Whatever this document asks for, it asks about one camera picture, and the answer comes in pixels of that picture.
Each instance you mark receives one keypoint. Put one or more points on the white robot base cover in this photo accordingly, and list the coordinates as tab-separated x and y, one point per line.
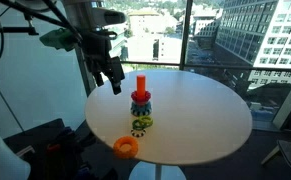
12	167

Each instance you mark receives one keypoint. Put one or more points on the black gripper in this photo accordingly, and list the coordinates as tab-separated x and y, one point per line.
96	47

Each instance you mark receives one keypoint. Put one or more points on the orange ring holder post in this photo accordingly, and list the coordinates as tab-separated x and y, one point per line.
141	79

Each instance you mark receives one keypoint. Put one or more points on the black cart with clutter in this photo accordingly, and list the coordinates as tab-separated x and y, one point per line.
54	152

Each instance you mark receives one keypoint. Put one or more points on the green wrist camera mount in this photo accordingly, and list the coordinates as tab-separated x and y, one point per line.
59	39

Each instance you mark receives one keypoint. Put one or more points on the white round table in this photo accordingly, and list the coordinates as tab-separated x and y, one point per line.
197	120

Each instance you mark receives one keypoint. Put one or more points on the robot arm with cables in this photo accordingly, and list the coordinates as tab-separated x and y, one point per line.
78	16

